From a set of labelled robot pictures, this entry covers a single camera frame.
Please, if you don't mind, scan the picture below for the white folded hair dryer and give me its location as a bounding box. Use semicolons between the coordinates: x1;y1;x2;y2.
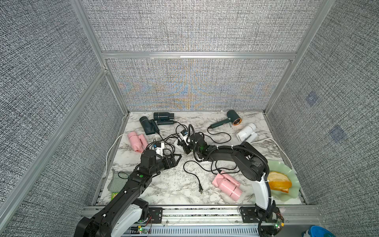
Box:
236;123;258;143

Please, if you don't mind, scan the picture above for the pink dryer front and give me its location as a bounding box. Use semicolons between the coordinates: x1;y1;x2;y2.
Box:
212;171;242;201

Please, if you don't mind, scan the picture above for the pink dryer black cord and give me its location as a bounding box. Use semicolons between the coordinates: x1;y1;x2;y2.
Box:
183;159;240;195

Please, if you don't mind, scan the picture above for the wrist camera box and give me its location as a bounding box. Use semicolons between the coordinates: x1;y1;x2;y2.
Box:
179;129;191;146
153;142;165;157

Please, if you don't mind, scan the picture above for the dark green dryer back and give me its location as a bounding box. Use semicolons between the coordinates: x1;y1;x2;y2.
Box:
153;112;175;125

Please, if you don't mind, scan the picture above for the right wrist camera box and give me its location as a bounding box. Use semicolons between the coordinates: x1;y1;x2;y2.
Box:
179;129;191;146

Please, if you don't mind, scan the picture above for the green wavy plate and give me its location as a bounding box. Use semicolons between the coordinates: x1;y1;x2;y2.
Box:
267;160;301;203

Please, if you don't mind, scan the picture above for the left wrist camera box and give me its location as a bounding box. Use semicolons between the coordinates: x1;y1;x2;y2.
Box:
153;142;165;157

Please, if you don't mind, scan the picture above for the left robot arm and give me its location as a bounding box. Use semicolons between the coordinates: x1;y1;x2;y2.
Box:
74;149;182;237

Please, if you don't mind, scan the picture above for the aluminium front rail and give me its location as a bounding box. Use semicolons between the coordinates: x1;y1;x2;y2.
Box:
79;205;325;227

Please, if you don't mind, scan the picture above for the green dryer copper nozzle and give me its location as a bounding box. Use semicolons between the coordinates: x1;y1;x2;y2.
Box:
208;110;242;129

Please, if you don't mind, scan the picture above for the green dryer black cord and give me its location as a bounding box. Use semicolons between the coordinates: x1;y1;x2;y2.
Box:
204;128;232;145

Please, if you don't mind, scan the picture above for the dark green dryer folded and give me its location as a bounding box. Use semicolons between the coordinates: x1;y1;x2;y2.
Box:
139;116;160;135

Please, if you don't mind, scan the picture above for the orange bread slice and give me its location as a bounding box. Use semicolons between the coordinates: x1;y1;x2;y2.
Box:
267;171;292;193

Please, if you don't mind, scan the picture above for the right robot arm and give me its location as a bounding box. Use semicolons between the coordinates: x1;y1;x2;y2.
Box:
180;133;275;221

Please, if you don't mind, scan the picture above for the pink dryer left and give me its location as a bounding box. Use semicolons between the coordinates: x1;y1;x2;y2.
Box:
127;131;148;153

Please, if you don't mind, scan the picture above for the white power strip cable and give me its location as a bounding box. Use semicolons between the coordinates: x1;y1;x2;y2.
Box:
251;137;294;169

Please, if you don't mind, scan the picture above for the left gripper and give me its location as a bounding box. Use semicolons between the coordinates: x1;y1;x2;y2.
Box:
149;153;181;176

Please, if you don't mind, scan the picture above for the grey green cloth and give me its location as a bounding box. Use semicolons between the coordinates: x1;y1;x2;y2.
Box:
108;169;130;193

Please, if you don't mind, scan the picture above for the green snack packet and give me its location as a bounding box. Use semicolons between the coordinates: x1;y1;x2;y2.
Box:
111;193;118;200

